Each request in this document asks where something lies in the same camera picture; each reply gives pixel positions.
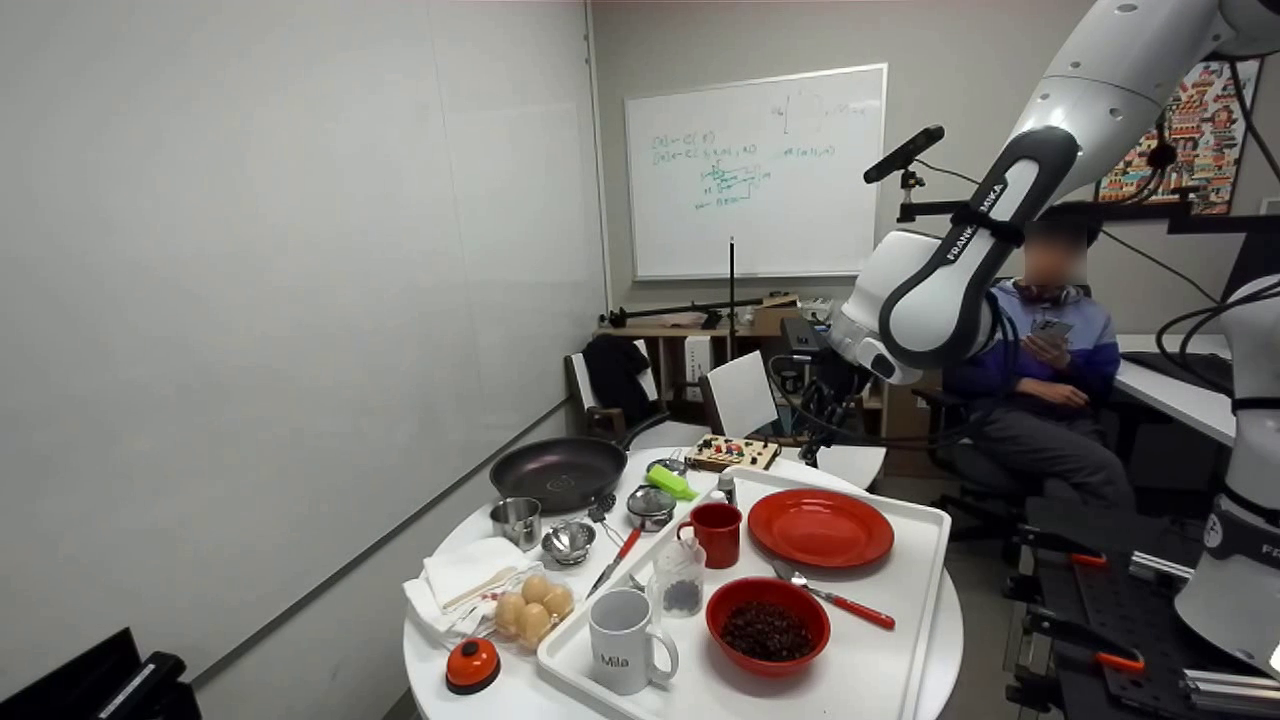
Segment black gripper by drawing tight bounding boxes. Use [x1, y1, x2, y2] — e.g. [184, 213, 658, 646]
[779, 348, 867, 464]

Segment red mug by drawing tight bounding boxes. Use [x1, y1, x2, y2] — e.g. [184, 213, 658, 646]
[672, 501, 746, 573]

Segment red handled metal spoon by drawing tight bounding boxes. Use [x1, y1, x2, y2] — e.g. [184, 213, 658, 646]
[768, 555, 898, 636]

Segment red plate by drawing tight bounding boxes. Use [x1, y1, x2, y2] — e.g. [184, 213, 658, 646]
[745, 486, 898, 576]

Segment white paper sheet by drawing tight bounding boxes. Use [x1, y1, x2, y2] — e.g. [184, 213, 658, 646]
[699, 348, 779, 441]

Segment small cardboard box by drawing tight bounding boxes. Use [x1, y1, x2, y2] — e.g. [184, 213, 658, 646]
[745, 294, 798, 335]

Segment black office chair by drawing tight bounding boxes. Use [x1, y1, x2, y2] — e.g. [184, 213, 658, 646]
[914, 385, 1055, 536]

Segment green plastic tool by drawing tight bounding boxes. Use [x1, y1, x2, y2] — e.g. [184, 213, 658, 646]
[645, 458, 702, 504]

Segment black boom stand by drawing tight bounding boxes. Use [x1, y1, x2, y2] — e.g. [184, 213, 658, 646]
[594, 238, 772, 335]

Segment black jacket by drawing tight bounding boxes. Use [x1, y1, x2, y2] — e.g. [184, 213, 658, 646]
[577, 331, 664, 434]

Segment red bowl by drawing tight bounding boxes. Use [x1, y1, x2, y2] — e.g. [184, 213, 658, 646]
[702, 573, 836, 679]

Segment seated person in blue jacket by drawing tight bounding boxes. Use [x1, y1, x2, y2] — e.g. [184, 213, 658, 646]
[940, 213, 1142, 526]

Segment white plastic tray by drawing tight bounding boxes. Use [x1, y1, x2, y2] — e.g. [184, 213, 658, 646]
[530, 459, 956, 720]

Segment whiteboard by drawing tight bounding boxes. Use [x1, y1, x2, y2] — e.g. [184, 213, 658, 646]
[623, 60, 893, 283]

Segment black frying pan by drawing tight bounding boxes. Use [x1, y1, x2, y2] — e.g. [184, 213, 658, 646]
[482, 438, 633, 526]

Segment small steel bowl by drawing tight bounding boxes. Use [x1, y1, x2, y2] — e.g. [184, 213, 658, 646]
[535, 516, 598, 573]

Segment white mug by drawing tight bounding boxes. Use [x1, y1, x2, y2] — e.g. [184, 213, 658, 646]
[588, 588, 678, 701]

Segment small steel cup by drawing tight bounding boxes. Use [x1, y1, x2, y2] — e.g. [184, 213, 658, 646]
[488, 492, 545, 553]

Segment white desk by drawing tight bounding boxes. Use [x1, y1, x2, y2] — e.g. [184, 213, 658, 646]
[1112, 331, 1242, 452]

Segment white paper napkins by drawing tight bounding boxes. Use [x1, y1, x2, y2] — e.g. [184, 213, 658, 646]
[399, 531, 530, 646]

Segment red handled mesh strainer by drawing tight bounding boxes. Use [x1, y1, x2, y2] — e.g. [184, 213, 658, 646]
[619, 480, 678, 536]

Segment red handled table knife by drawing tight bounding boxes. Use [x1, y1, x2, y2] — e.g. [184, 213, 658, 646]
[585, 529, 646, 599]

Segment black stereo camera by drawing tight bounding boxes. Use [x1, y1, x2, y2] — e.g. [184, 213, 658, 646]
[860, 126, 949, 188]

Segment red handled clamp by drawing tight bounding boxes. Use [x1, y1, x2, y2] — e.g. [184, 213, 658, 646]
[1055, 639, 1152, 679]

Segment colourful wall poster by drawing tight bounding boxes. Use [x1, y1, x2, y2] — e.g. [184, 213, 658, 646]
[1096, 55, 1264, 219]

